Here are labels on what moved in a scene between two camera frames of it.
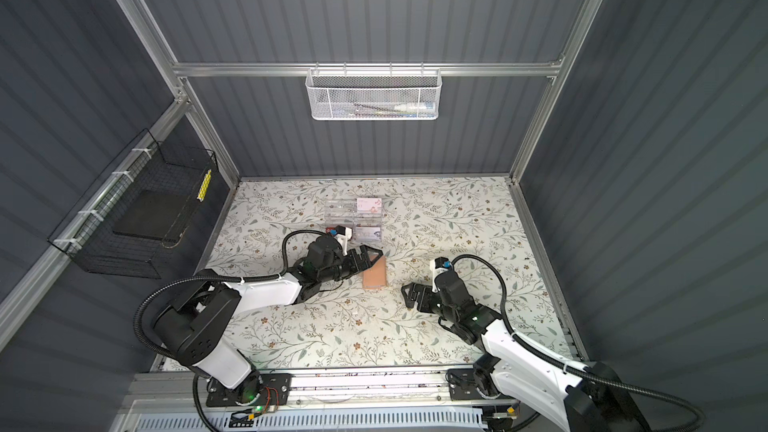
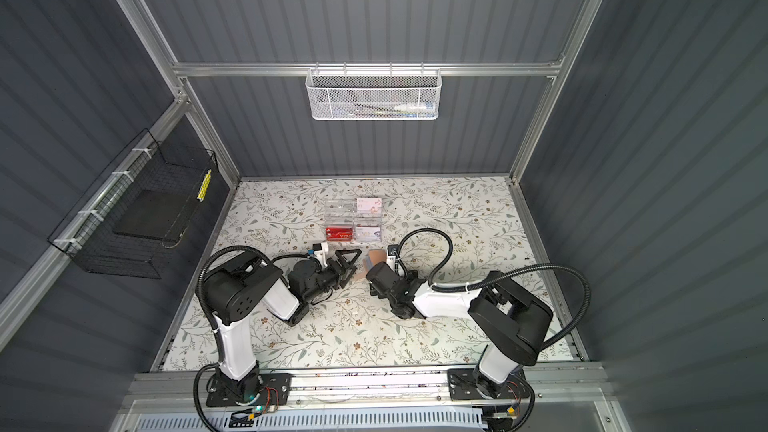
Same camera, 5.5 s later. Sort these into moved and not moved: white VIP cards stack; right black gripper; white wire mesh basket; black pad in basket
Moved: right black gripper
Not moved: black pad in basket; white wire mesh basket; white VIP cards stack
